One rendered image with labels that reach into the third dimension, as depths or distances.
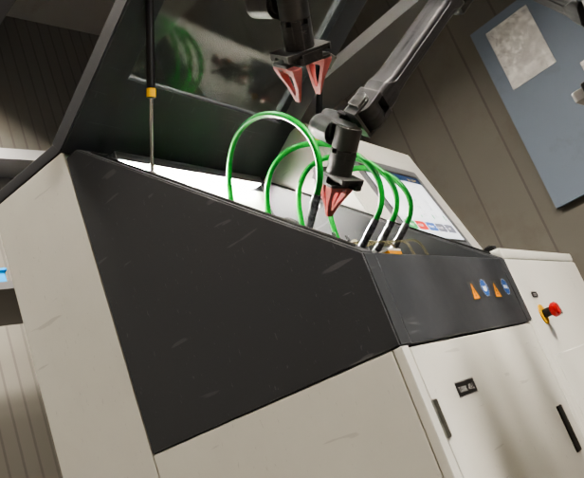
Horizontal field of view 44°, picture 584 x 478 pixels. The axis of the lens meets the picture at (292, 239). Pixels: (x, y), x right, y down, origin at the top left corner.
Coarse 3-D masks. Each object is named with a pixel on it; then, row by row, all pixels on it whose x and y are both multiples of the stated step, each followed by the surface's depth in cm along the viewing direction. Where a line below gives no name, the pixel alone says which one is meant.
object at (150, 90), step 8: (152, 0) 146; (152, 8) 146; (152, 16) 146; (152, 24) 146; (152, 32) 146; (152, 40) 146; (152, 48) 146; (152, 56) 146; (152, 64) 146; (152, 72) 146; (152, 80) 146; (152, 88) 146; (152, 96) 146; (152, 104) 146; (152, 112) 146; (152, 120) 146; (152, 128) 146; (152, 136) 146; (152, 144) 146; (152, 152) 146; (152, 160) 146; (152, 168) 146
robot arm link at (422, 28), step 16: (432, 0) 159; (448, 0) 158; (432, 16) 157; (448, 16) 159; (416, 32) 157; (432, 32) 157; (400, 48) 157; (416, 48) 155; (384, 64) 157; (400, 64) 154; (416, 64) 157; (384, 80) 153; (400, 80) 155; (368, 96) 152; (384, 96) 153; (368, 112) 151; (384, 112) 155; (368, 128) 155
